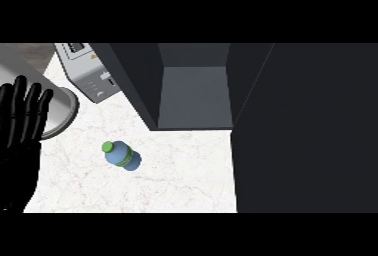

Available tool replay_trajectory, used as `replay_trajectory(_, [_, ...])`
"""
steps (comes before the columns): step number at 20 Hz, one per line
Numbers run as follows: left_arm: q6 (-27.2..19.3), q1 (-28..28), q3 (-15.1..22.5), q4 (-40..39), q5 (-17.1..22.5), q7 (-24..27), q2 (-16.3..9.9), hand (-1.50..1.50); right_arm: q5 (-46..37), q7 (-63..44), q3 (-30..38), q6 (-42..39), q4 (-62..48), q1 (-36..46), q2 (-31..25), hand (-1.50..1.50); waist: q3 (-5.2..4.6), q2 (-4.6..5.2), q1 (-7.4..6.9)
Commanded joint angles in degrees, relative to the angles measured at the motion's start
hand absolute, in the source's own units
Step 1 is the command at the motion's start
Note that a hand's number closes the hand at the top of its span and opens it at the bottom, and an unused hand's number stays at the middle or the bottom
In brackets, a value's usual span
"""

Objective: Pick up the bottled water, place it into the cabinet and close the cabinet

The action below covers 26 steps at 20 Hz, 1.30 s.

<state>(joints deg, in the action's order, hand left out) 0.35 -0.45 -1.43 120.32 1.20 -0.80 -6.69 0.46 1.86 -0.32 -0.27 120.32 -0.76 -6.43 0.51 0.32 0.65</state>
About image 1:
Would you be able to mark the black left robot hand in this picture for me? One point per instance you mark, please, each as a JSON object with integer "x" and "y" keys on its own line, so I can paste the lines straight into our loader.
{"x": 17, "y": 156}

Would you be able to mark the blue water bottle green cap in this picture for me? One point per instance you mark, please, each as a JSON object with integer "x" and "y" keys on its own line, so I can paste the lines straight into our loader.
{"x": 119, "y": 156}

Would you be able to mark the dark grey open cabinet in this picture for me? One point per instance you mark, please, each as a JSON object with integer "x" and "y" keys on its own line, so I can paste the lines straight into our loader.
{"x": 194, "y": 95}

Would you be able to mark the dark grey cabinet door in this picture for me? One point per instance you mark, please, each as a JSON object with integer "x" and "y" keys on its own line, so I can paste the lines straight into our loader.
{"x": 308, "y": 133}

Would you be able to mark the grey cylindrical appliance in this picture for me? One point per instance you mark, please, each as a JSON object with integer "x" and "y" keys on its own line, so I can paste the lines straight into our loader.
{"x": 54, "y": 100}

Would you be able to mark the grey toaster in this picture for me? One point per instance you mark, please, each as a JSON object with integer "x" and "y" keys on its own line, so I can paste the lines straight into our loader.
{"x": 89, "y": 71}

